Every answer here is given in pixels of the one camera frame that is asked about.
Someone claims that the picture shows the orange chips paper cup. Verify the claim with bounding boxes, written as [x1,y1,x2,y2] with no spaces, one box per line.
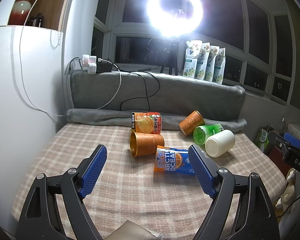
[132,112,162,134]

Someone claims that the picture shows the white plastic cup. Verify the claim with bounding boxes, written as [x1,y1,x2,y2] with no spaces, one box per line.
[205,129,236,158]

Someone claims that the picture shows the green plastic cup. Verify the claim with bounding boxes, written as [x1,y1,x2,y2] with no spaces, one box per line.
[193,124,224,145]

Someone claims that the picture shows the blue orange Arctic Ocean cup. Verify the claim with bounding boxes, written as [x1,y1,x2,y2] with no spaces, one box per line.
[154,146,194,175]

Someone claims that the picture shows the gold brown cup back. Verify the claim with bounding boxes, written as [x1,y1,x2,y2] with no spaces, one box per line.
[179,110,205,136]

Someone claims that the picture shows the gold brown cup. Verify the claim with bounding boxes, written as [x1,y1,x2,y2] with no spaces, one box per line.
[179,110,205,136]
[130,132,165,158]

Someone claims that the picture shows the gold brown cup front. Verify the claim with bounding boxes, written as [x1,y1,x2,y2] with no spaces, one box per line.
[130,132,165,158]

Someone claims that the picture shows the beige plush toy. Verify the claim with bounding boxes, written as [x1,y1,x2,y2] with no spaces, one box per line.
[275,168,296,211]

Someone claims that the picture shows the green white shopping bag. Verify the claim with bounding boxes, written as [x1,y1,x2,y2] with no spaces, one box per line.
[254,128,269,152]

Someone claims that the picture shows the plaid pink bed cover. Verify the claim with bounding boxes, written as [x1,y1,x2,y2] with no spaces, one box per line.
[11,123,286,239]

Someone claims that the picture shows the refill pouch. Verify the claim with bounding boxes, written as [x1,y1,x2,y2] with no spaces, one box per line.
[204,46,219,82]
[183,40,202,78]
[194,42,210,80]
[212,48,226,85]

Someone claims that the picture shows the grey rolled blanket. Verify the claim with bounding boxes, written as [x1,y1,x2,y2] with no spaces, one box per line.
[66,108,247,132]

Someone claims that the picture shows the white cabinet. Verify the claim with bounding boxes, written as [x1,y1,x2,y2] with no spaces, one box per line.
[0,0,96,235]

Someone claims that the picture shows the grey back cushion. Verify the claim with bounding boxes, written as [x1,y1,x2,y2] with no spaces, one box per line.
[70,70,246,121]

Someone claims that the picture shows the black light tripod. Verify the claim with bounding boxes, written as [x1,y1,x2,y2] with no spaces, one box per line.
[160,38,178,76]

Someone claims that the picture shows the black power adapter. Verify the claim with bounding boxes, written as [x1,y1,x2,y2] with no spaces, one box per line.
[96,61,113,73]

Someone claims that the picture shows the white power strip chargers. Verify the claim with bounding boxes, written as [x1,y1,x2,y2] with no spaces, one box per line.
[82,54,97,75]

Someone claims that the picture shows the dark glass bottle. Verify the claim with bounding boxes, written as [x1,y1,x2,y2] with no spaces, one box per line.
[29,13,44,28]

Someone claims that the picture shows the red white vase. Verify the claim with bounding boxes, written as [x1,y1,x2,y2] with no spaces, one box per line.
[8,0,32,25]

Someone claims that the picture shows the black power cable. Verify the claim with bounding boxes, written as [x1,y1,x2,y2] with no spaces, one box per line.
[107,59,161,113]

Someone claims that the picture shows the white charging cable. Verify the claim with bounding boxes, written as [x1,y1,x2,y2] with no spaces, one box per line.
[11,0,122,118]

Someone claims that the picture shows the bright ring light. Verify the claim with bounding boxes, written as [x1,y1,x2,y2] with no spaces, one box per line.
[146,0,203,37]

